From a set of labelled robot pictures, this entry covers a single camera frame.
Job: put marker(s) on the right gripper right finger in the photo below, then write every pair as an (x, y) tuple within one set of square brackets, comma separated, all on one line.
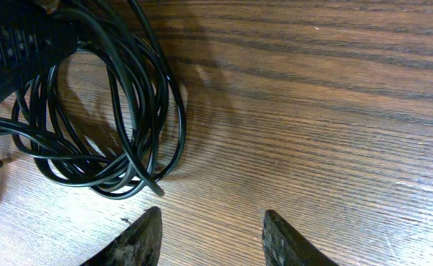
[(284, 246)]

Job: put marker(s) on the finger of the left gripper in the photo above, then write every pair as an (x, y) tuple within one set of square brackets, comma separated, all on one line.
[(31, 42)]

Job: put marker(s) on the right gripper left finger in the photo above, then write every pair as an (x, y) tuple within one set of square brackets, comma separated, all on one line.
[(138, 245)]

